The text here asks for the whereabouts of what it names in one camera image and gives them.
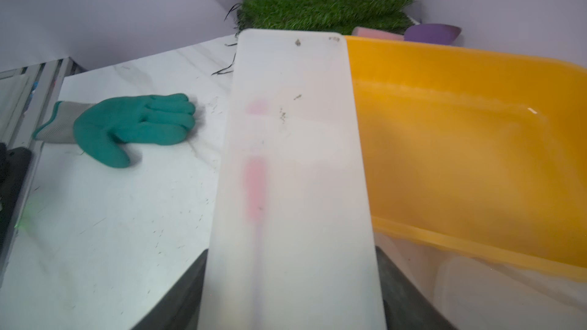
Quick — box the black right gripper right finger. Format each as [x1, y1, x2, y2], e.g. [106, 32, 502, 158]
[375, 246, 456, 330]

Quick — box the green artificial grass roll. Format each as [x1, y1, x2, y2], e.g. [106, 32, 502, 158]
[228, 0, 415, 35]

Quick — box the clear pencil case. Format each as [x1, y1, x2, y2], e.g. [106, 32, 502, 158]
[198, 29, 386, 329]

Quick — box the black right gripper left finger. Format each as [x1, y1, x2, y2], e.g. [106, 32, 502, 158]
[133, 249, 208, 330]

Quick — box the purple pink toy shovel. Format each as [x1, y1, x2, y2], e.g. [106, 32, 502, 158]
[352, 24, 462, 46]

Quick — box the green rubber glove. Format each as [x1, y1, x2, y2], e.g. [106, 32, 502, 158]
[32, 93, 197, 169]

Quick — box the yellow plastic storage box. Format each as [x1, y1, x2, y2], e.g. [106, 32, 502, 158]
[346, 37, 586, 281]

